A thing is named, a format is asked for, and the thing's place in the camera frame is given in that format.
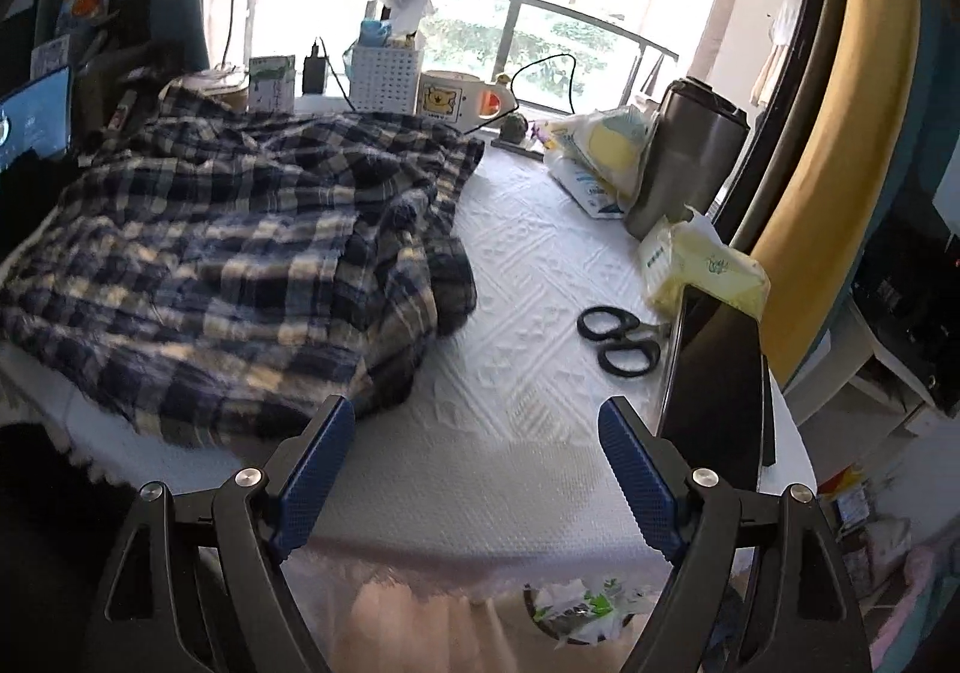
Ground black-handled scissors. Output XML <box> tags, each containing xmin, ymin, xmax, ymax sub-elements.
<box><xmin>576</xmin><ymin>307</ymin><xmax>662</xmax><ymax>378</ymax></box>

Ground black flat panel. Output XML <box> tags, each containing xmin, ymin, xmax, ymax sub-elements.
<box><xmin>658</xmin><ymin>283</ymin><xmax>777</xmax><ymax>468</ymax></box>

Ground tan box with lid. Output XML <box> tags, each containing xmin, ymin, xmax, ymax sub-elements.
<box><xmin>161</xmin><ymin>73</ymin><xmax>252</xmax><ymax>113</ymax></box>

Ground green and white carton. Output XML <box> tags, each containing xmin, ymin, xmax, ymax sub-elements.
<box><xmin>247</xmin><ymin>53</ymin><xmax>297</xmax><ymax>113</ymax></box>

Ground black cable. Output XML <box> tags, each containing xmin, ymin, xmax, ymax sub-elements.
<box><xmin>461</xmin><ymin>52</ymin><xmax>578</xmax><ymax>137</ymax></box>

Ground white shelf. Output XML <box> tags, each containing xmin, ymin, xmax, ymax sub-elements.
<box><xmin>787</xmin><ymin>313</ymin><xmax>960</xmax><ymax>438</ymax></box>

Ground balcony railing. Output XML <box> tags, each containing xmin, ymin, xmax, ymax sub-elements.
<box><xmin>247</xmin><ymin>0</ymin><xmax>680</xmax><ymax>119</ymax></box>

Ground plaid shirt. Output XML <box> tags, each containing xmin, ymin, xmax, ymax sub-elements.
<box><xmin>0</xmin><ymin>80</ymin><xmax>487</xmax><ymax>449</ymax></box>

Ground yellow tissue pack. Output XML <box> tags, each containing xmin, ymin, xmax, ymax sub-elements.
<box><xmin>639</xmin><ymin>208</ymin><xmax>771</xmax><ymax>314</ymax></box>

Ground hanging clothes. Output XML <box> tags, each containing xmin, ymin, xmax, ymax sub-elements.
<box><xmin>750</xmin><ymin>0</ymin><xmax>800</xmax><ymax>111</ymax></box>

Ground white device with orange light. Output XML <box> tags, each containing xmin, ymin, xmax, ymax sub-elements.
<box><xmin>471</xmin><ymin>83</ymin><xmax>520</xmax><ymax>126</ymax></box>

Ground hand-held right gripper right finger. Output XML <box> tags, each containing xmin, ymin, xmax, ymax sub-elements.
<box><xmin>598</xmin><ymin>397</ymin><xmax>875</xmax><ymax>673</ymax></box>

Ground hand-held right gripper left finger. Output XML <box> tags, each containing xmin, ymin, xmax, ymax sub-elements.
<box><xmin>82</xmin><ymin>395</ymin><xmax>357</xmax><ymax>673</ymax></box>

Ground steel tumbler with black lid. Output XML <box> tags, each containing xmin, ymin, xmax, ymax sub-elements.
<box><xmin>626</xmin><ymin>77</ymin><xmax>751</xmax><ymax>240</ymax></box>

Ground tablet with lit screen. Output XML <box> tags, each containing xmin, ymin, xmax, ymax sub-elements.
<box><xmin>0</xmin><ymin>65</ymin><xmax>74</xmax><ymax>171</ymax></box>

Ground white printed card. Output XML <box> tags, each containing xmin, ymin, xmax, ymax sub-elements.
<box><xmin>34</xmin><ymin>35</ymin><xmax>72</xmax><ymax>77</ymax></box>

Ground plastic bag with yellow item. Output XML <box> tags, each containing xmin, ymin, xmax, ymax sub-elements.
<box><xmin>541</xmin><ymin>104</ymin><xmax>661</xmax><ymax>222</ymax></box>

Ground yellow curtain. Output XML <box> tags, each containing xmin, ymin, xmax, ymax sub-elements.
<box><xmin>746</xmin><ymin>0</ymin><xmax>923</xmax><ymax>389</ymax></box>

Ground white perforated basket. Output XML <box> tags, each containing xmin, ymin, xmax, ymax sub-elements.
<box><xmin>349</xmin><ymin>35</ymin><xmax>427</xmax><ymax>115</ymax></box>

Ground pink cloth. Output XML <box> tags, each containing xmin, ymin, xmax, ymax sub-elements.
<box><xmin>870</xmin><ymin>545</ymin><xmax>960</xmax><ymax>673</ymax></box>

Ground white tissue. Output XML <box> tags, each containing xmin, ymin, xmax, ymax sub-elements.
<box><xmin>367</xmin><ymin>0</ymin><xmax>436</xmax><ymax>38</ymax></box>

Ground white mug with bear print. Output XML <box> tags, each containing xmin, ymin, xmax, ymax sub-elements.
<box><xmin>416</xmin><ymin>71</ymin><xmax>485</xmax><ymax>122</ymax></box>

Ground black appliance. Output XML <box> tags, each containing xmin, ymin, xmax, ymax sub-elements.
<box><xmin>851</xmin><ymin>208</ymin><xmax>960</xmax><ymax>411</ymax></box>

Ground bin with crumpled paper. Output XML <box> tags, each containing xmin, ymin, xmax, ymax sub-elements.
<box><xmin>523</xmin><ymin>572</ymin><xmax>661</xmax><ymax>648</ymax></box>

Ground black charger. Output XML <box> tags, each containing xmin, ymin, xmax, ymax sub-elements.
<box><xmin>302</xmin><ymin>38</ymin><xmax>329</xmax><ymax>95</ymax></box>

